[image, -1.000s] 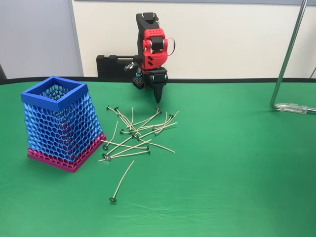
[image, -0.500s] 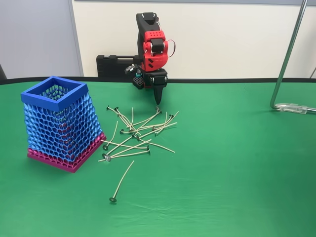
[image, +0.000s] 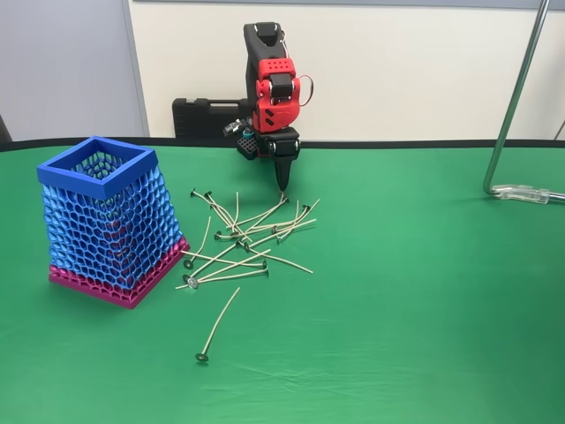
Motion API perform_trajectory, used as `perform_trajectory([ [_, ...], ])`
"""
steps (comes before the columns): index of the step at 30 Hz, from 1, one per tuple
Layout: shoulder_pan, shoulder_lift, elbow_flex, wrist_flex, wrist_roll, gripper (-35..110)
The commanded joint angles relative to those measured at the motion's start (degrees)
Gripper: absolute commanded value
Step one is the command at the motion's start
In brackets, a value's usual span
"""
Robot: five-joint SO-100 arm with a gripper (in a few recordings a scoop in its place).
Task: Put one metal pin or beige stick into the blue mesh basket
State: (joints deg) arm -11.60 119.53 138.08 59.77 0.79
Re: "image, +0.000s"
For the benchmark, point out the clear plastic clamp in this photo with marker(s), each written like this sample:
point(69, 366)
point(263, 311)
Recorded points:
point(521, 193)

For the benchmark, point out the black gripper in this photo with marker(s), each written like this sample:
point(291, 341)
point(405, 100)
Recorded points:
point(282, 147)

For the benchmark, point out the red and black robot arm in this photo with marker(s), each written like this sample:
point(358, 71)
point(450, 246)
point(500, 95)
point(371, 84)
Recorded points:
point(273, 112)

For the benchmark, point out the silver metal stand pole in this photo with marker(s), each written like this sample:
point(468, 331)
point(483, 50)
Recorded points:
point(512, 101)

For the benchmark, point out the blue and magenta lattice basket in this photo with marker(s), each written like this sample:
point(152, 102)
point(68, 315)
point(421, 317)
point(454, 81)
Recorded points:
point(70, 182)

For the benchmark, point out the black plastic tool case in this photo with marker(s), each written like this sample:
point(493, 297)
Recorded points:
point(203, 117)

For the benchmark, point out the green cloth backdrop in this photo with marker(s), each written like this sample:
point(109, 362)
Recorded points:
point(397, 331)

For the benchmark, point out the small gripper camera on bracket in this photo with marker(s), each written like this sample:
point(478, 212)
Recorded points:
point(233, 128)

